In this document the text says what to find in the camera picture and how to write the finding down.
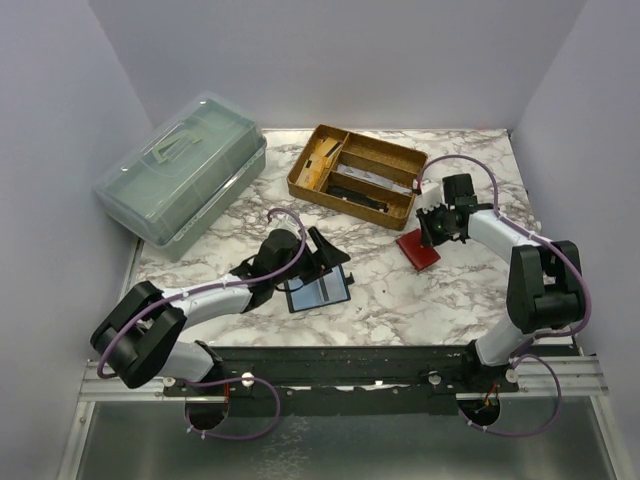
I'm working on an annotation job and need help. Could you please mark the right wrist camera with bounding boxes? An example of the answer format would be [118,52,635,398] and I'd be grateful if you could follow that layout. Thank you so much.
[415,180,442,212]

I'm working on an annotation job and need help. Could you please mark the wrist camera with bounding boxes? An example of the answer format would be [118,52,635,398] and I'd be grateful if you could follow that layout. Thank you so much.
[415,180,442,212]
[274,214,300,235]

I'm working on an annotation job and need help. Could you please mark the woven wicker organizer tray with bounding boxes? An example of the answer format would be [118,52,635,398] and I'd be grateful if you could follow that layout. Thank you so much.
[287,125,429,231]

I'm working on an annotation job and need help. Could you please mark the gold cards in tray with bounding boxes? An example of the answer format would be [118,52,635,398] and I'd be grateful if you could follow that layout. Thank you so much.
[296,137,343,189]

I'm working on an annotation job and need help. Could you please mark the red leather card holder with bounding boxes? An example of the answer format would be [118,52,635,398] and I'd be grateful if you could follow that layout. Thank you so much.
[396,229,440,272]

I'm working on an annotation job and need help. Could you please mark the aluminium extrusion rail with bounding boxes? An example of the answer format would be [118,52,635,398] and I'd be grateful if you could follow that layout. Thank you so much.
[79,362,191,402]

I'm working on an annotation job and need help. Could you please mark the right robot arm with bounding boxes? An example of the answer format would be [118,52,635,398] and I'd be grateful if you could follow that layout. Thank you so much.
[412,174,587,386]

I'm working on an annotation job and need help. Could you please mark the black mounting base rail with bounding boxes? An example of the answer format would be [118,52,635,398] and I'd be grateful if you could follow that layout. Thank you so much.
[102,341,596,416]

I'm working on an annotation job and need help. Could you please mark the black leather card holder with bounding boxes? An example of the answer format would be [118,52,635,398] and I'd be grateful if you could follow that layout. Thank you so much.
[284,265,355,313]

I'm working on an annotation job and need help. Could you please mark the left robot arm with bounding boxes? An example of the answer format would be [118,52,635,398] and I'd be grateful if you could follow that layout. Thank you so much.
[90,227,350,389]

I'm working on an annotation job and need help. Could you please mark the black cards in tray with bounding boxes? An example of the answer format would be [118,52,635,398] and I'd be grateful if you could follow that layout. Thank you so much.
[326,185,389,213]

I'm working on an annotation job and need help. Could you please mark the green plastic storage box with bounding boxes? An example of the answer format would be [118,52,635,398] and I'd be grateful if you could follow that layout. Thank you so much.
[94,92,267,261]

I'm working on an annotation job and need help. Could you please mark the white cards in tray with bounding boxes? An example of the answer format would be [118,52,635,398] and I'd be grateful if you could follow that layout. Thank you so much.
[336,164,412,195]

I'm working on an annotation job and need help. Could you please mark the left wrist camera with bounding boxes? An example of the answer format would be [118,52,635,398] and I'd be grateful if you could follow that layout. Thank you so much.
[274,214,300,235]

